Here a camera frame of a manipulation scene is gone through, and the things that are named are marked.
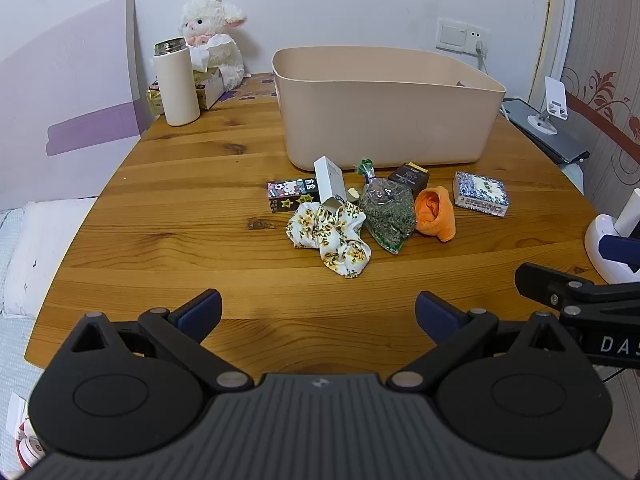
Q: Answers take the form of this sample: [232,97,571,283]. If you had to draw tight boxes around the orange plush cloth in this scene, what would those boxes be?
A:
[414,186,457,242]

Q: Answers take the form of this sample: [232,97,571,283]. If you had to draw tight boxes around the white small box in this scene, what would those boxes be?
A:
[313,156,349,211]

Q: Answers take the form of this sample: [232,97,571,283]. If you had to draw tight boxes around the white wall switch socket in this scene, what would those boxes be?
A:
[436,17,492,56]

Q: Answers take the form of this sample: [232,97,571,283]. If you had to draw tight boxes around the gold foil packet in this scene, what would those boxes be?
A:
[146,80,167,117]

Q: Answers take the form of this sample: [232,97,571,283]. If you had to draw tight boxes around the white plush sheep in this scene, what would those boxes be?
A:
[180,0,248,92]

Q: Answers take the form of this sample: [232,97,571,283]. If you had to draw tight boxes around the clear bag of dried herbs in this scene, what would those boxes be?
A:
[355,158,418,255]

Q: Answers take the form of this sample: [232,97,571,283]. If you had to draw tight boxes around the light blue bed sheet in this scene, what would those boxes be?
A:
[0,208,48,461]

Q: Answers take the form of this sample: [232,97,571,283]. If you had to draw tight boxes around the red and white headphones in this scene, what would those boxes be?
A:
[17,422,48,473]

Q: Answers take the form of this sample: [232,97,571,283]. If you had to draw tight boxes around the tissue box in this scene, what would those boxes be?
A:
[191,34,237,111]

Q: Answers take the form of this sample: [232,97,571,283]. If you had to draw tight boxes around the black cartoon print box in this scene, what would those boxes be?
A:
[266,178,322,214]

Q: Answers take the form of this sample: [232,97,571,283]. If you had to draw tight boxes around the blue and white patterned box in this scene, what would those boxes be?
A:
[452,171,511,218]

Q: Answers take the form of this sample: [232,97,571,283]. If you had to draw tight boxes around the floral white yellow scrunchie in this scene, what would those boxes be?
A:
[285,200,372,280]

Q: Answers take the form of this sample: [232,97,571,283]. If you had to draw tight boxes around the white phone stand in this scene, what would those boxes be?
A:
[527,76,571,136]

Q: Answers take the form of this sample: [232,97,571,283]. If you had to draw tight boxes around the white thermos bottle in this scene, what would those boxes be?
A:
[153,39,201,127]

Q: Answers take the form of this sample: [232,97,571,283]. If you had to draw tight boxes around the grey laptop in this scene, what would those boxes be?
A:
[501,99,591,165]

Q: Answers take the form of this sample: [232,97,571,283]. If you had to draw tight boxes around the purple and white board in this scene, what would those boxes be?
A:
[0,0,154,207]

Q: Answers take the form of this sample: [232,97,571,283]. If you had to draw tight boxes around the black small box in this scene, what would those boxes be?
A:
[387,161,431,200]

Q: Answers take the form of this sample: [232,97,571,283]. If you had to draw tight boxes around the purple floral table cloth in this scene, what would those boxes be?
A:
[221,72,279,104]

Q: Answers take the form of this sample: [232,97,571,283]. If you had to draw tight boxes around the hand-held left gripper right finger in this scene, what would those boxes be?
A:
[388,290,582,394]

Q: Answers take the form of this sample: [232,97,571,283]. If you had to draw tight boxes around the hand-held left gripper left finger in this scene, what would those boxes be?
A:
[69,288,254,394]

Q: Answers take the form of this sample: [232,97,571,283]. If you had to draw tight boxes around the white plug with cable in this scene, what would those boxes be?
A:
[472,40,512,122]

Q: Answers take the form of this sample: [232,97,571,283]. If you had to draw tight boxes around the white pillow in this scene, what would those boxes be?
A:
[2,197,99,319]

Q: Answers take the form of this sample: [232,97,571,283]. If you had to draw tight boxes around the white round device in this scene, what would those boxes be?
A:
[584,188,640,282]

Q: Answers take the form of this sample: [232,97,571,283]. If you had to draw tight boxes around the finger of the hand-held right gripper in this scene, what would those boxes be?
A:
[599,234,640,266]
[514,262,640,312]

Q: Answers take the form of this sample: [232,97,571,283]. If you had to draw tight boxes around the beige plastic storage bin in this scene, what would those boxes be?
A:
[271,46,507,170]

